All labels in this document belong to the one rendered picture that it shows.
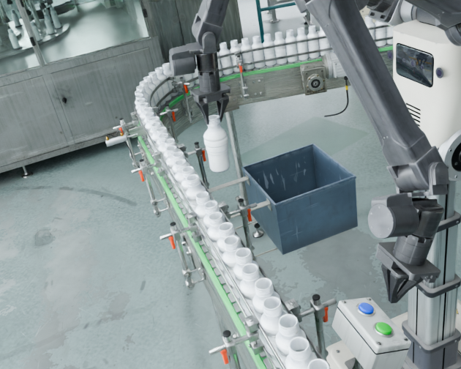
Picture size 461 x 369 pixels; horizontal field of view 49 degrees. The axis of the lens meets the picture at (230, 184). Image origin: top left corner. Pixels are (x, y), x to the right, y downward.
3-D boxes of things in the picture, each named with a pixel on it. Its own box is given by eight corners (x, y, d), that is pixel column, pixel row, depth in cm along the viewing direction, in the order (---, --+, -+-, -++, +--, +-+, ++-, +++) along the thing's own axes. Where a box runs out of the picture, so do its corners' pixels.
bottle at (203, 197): (226, 241, 147) (216, 195, 139) (208, 250, 145) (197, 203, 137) (216, 232, 152) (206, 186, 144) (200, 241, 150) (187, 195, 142)
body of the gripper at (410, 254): (409, 283, 85) (423, 246, 82) (374, 250, 94) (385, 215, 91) (438, 280, 88) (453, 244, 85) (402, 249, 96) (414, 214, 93)
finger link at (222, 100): (200, 121, 146) (196, 90, 142) (222, 116, 148) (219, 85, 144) (208, 128, 141) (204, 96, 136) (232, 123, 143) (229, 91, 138)
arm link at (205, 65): (219, 47, 132) (213, 44, 137) (193, 52, 131) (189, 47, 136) (221, 74, 136) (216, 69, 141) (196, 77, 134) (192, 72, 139)
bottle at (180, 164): (184, 211, 165) (173, 168, 157) (180, 203, 170) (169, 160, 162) (202, 206, 166) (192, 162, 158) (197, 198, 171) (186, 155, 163)
